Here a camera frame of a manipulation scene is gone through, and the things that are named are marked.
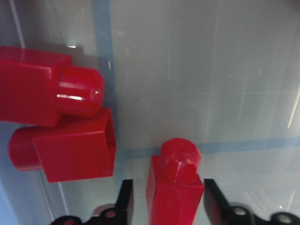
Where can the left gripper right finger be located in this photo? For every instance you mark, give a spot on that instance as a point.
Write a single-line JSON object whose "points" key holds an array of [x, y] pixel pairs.
{"points": [[220, 212]]}

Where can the red block in box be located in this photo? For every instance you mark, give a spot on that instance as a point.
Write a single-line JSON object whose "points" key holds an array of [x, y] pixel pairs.
{"points": [[38, 87], [76, 149]]}

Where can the clear plastic storage box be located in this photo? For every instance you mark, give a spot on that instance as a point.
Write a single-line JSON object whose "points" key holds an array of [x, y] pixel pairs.
{"points": [[224, 74]]}

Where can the red block from tray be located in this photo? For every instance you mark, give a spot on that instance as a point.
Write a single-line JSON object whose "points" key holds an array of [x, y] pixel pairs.
{"points": [[174, 188]]}

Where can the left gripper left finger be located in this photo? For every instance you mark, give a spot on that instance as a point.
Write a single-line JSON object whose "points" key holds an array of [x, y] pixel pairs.
{"points": [[119, 213]]}

